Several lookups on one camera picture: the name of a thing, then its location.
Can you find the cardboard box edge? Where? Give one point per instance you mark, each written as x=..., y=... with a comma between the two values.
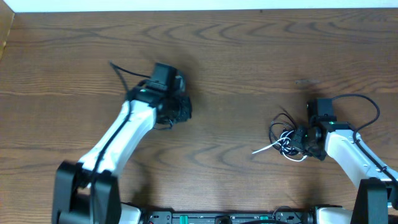
x=6, y=20

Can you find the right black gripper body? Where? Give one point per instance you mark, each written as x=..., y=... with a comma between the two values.
x=300, y=139

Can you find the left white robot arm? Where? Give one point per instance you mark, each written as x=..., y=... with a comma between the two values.
x=88, y=191

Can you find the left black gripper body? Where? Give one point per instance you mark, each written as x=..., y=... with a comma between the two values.
x=183, y=109

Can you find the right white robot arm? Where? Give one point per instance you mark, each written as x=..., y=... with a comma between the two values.
x=376, y=182

